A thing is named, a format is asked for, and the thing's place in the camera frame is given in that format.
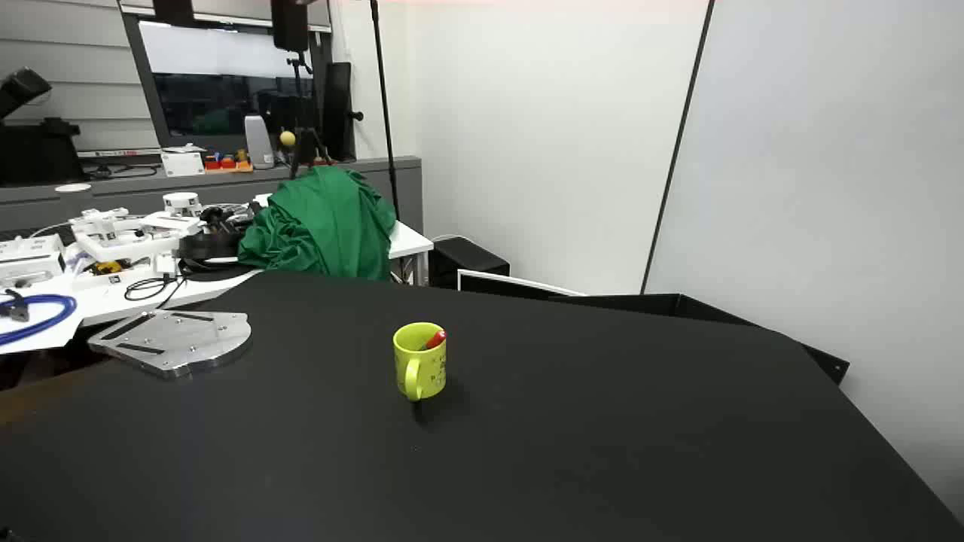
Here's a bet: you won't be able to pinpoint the thin black stand pole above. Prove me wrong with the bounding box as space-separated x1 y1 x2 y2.
368 0 403 221

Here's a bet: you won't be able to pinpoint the small colourful toys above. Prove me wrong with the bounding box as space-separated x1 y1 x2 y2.
206 146 254 171

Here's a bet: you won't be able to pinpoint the small white box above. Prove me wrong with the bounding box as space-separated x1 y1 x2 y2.
160 144 208 176

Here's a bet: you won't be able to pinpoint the grey counter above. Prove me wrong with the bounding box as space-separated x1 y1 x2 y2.
0 152 426 242

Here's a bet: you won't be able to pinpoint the black office chair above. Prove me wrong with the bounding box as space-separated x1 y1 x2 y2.
0 65 86 187

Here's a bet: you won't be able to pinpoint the green cloth pile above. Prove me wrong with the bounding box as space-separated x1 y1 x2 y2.
235 161 401 287

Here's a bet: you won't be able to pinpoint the white plastic robot parts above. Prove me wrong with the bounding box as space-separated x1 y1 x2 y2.
66 188 206 267

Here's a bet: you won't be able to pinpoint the black bag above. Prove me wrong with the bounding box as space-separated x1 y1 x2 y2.
179 206 265 283

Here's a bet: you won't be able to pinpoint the white side table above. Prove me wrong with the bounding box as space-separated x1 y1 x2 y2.
0 199 438 358

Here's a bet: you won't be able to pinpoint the silver metal mounting plate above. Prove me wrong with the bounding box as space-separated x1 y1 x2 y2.
83 307 254 379

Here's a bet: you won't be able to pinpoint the yellow-green ceramic mug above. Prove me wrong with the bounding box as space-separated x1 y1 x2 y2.
389 319 452 404

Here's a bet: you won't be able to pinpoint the black camera tripod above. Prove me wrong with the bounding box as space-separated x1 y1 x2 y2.
282 48 342 180

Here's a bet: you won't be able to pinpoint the black cable loop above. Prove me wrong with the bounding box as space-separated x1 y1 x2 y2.
120 271 191 305

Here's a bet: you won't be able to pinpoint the blue hose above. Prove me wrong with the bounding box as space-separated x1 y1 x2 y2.
0 293 82 352

